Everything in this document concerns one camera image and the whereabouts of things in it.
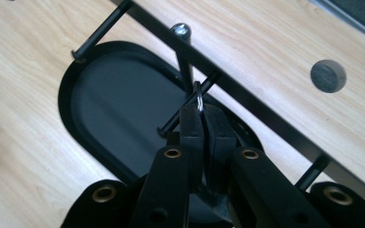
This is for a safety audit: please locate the grey round disc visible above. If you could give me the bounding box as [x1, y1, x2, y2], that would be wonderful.
[310, 59, 347, 94]

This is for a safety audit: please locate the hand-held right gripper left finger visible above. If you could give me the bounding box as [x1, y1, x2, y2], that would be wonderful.
[128, 104, 205, 228]

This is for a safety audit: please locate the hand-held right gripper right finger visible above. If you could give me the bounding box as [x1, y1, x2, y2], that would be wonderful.
[203, 104, 331, 228]

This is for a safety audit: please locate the black key rack with tray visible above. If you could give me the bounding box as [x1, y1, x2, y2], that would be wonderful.
[57, 0, 365, 228]

